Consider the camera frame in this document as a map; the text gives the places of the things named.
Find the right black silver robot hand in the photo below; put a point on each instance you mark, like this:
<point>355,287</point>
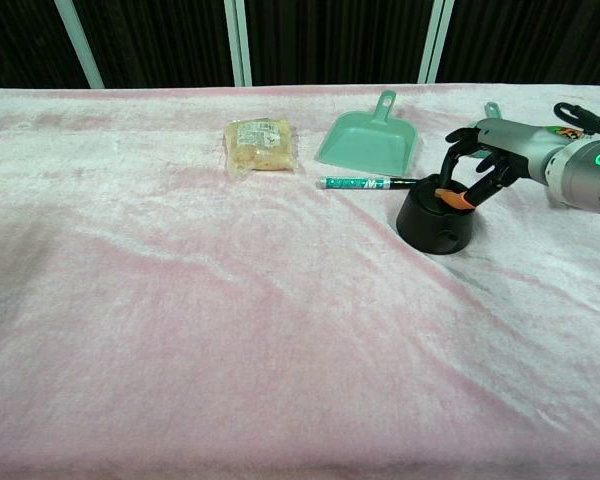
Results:
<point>510,137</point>

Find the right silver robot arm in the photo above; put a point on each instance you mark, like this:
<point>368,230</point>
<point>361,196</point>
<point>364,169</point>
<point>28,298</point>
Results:
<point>587,170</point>

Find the green orange printed package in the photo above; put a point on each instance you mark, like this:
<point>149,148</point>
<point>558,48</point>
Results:
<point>570,134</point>

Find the mint green plastic dustpan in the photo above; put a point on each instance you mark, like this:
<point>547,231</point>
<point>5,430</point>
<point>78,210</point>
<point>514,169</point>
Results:
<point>367,142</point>

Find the green marker pen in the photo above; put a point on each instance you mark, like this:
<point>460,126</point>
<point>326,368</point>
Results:
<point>352,183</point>

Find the black pleated curtain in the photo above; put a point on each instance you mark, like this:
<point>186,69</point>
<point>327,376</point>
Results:
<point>330,40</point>

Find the packaged snack in clear bag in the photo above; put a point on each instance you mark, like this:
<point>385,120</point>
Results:
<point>260,146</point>

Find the pink plush table cloth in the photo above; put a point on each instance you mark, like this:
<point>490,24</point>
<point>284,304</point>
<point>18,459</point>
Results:
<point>260,300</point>

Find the white frame post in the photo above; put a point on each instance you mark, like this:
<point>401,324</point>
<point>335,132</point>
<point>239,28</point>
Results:
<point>434,41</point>
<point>238,42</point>
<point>80,42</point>

